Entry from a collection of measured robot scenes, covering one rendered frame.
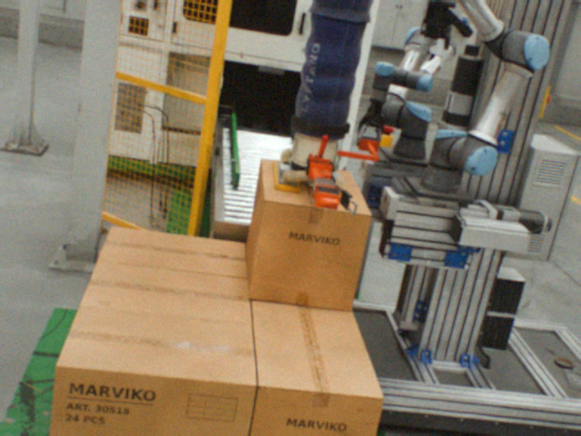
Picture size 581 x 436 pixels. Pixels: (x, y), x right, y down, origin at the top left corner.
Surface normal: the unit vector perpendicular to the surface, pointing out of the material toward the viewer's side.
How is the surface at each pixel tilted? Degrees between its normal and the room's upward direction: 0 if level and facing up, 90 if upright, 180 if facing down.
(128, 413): 90
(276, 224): 90
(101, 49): 90
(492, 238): 90
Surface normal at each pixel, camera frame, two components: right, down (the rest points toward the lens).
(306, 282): 0.06, 0.33
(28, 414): 0.17, -0.93
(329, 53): -0.11, 0.07
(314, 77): -0.48, -0.16
